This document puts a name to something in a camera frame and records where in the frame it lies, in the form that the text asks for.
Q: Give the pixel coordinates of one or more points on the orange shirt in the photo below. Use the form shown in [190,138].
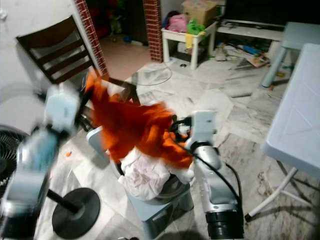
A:
[135,125]

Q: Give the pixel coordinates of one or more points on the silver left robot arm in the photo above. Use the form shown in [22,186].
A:
[25,190]

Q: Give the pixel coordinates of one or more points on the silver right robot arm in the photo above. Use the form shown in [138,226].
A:
[215,185]

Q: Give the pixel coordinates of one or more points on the small orange ball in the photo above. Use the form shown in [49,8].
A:
[67,154]

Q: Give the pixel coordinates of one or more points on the white garment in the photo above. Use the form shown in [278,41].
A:
[145,175]

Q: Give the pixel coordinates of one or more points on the small white table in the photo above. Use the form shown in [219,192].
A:
[194,57]

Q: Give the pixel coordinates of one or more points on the dark wooden chair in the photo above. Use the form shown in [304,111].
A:
[55,37]

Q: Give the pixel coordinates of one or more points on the pale blue laundry bin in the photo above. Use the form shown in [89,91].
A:
[155,212]

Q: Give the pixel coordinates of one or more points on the green toy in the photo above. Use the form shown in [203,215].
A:
[196,27]

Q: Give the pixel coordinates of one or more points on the colourful picture book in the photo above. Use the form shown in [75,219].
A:
[259,60]

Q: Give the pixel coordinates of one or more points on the pink bag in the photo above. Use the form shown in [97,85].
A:
[178,23]

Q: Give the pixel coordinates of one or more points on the white plastic folding table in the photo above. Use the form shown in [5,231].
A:
[295,115]

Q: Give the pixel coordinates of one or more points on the low white shelf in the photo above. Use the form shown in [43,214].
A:
[250,32]

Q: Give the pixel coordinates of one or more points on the brown cardboard box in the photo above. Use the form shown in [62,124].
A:
[200,11]

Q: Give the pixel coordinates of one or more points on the pale blue plastic table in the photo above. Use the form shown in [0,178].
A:
[300,32]

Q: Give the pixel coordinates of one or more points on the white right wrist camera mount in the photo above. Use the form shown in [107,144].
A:
[203,127]

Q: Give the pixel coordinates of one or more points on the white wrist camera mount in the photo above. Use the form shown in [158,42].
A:
[203,127]
[62,110]

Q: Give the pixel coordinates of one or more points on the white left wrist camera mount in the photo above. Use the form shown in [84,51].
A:
[62,110]

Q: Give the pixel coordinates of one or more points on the black pedestal fan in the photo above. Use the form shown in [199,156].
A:
[75,215]

